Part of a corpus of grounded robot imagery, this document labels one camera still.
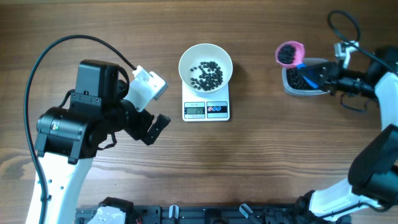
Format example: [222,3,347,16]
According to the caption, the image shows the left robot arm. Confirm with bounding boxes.
[26,60,170,223]

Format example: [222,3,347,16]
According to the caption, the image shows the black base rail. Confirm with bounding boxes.
[74,203,352,224]

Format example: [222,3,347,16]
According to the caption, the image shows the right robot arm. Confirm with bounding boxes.
[291,46,397,223]

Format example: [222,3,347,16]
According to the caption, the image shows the right black camera cable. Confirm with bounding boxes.
[326,10,397,75]

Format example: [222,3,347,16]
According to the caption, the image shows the white bowl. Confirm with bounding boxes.
[178,44,233,94]

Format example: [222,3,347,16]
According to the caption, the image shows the left black camera cable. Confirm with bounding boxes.
[23,34,137,224]

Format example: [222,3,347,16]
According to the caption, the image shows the black beans in container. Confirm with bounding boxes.
[286,68,314,90]

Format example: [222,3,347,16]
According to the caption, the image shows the black camera cable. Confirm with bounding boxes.
[23,34,137,224]
[326,10,397,75]

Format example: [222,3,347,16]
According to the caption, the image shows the white digital kitchen scale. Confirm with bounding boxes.
[182,83,231,122]

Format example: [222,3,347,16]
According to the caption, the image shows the black beans in bowl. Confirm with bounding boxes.
[189,61,224,91]

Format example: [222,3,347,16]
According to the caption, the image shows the pink scoop blue handle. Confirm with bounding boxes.
[275,40,305,71]

